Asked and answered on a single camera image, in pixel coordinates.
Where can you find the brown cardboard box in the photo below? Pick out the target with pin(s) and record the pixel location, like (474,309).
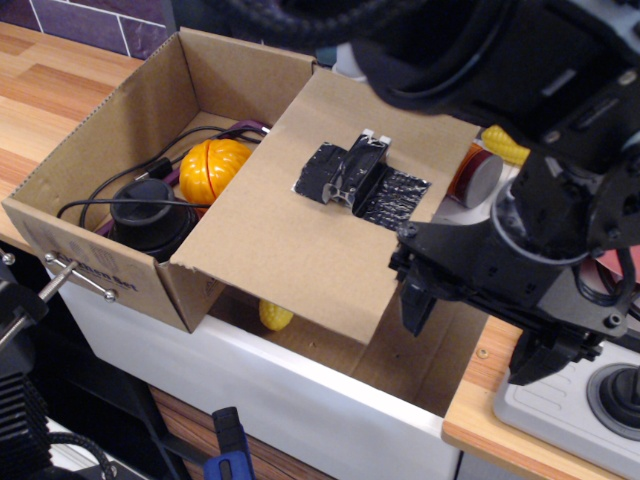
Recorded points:
(192,80)

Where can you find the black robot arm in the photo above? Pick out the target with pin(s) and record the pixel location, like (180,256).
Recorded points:
(562,79)

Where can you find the metal clamp screw handle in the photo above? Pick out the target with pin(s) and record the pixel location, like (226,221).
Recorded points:
(22,308)

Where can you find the black ribbed device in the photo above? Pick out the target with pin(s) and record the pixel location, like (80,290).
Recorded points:
(25,447)

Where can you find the black round cup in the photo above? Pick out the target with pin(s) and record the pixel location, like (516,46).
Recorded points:
(148,218)

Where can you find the yellow toy corn in sink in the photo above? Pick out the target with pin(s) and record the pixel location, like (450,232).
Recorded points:
(273,317)

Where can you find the yellow toy corn upper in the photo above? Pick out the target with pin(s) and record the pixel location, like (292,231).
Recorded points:
(498,141)

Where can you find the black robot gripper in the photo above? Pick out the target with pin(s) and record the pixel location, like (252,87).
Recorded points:
(526,276)

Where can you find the grey toy stove with knob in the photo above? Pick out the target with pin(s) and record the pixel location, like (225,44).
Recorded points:
(589,409)

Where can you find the blue black clamp handle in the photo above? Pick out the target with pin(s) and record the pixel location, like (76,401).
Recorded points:
(234,461)

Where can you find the orange toy pumpkin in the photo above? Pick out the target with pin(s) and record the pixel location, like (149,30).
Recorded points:
(209,167)

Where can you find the white toy sink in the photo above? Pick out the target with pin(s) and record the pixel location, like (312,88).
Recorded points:
(344,387)

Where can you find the orange can with grey lid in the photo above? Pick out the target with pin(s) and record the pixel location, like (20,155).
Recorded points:
(476,177)

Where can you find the black taped flap handle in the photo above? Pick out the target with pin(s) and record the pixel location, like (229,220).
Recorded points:
(361,180)

